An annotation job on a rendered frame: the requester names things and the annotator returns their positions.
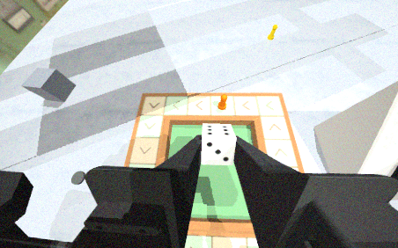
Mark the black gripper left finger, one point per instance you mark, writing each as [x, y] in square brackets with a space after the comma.
[171, 184]

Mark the orange pawn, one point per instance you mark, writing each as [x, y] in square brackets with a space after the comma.
[222, 104]

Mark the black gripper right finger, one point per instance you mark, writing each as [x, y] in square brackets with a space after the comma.
[276, 195]

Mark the yellow game pawn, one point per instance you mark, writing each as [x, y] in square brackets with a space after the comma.
[271, 35]

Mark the white die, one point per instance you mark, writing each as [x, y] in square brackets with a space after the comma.
[218, 144]

